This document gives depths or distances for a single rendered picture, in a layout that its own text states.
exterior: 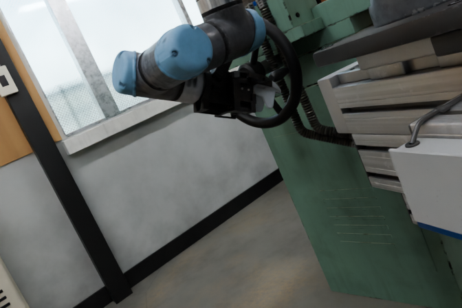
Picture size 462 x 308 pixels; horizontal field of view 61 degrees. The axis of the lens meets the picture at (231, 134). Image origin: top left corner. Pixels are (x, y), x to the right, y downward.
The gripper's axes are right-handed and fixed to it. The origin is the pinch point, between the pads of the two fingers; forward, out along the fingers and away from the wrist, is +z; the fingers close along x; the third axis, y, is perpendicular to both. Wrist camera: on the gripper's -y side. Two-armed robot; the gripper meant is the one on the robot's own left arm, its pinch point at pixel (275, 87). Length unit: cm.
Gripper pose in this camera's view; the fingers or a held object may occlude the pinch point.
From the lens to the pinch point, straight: 87.8
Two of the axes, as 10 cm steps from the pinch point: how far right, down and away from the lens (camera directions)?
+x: 5.8, -1.6, -8.0
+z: 8.2, 0.7, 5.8
